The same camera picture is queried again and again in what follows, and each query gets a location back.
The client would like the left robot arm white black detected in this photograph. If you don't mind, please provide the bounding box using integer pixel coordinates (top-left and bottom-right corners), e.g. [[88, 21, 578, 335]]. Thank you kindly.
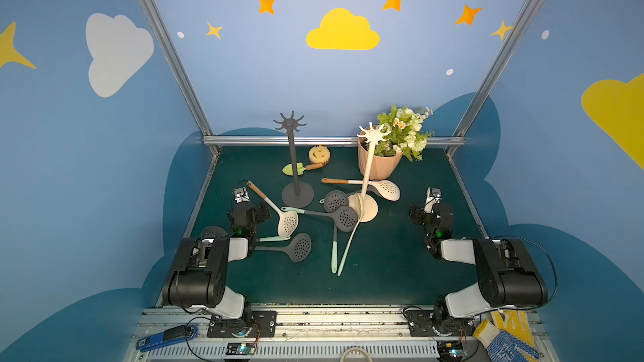
[[162, 201, 270, 339]]

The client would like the cream utensil rack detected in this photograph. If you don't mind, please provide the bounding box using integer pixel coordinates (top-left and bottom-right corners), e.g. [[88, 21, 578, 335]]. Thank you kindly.
[[348, 122, 390, 226]]

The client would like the yellow blue work glove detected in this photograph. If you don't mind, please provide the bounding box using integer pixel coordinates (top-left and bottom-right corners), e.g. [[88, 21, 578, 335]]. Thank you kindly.
[[474, 311, 540, 362]]

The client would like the small green trowel wooden handle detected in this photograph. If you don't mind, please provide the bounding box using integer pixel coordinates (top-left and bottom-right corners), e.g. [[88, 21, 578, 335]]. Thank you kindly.
[[282, 163, 325, 176]]

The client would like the pink pot with flowers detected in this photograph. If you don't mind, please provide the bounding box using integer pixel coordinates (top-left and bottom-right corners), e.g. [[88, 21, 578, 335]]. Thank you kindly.
[[370, 105, 434, 180]]

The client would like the cream skimmer wooden handle right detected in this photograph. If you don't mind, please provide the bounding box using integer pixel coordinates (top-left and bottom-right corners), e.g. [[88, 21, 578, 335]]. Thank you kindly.
[[320, 178, 401, 201]]

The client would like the cream skimmer wooden handle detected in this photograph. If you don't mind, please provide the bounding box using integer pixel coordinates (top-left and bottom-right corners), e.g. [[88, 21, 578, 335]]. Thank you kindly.
[[248, 181, 299, 237], [320, 178, 401, 201]]

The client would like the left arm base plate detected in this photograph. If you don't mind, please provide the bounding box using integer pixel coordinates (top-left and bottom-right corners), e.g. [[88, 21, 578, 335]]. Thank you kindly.
[[206, 310, 278, 339]]

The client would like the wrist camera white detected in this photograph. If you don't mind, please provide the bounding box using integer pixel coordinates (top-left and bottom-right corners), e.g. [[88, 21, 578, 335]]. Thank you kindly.
[[232, 187, 251, 204], [424, 188, 442, 213]]

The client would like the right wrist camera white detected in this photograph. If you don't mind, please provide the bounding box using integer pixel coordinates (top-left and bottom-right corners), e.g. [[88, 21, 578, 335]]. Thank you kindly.
[[424, 188, 442, 213]]

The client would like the yellow smiley sponge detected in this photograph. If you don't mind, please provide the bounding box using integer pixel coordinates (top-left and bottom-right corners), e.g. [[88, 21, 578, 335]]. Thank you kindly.
[[309, 146, 330, 165]]

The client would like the cream skimmer wooden handle left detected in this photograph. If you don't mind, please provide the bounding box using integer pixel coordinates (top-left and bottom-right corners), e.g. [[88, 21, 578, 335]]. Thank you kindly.
[[248, 181, 299, 237]]

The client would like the blue tool on rail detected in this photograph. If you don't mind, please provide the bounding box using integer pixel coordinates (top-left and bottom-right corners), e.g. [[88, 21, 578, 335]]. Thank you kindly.
[[136, 324, 199, 353]]

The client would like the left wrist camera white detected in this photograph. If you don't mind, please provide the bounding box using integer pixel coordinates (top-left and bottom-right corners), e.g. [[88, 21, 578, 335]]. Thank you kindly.
[[232, 187, 251, 204]]

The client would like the dark grey utensil rack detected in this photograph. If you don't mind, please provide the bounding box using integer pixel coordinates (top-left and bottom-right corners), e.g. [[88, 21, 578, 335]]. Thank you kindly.
[[275, 112, 315, 209]]

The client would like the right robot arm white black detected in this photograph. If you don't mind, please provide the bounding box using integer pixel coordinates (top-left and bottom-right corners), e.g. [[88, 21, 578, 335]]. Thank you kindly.
[[409, 203, 550, 336]]

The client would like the grey skimmer far left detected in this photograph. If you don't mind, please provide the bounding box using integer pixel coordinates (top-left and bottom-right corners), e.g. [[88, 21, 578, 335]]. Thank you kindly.
[[201, 226, 229, 240]]

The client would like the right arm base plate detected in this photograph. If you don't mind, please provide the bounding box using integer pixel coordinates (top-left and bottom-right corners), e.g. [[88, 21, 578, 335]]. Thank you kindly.
[[402, 308, 481, 337]]

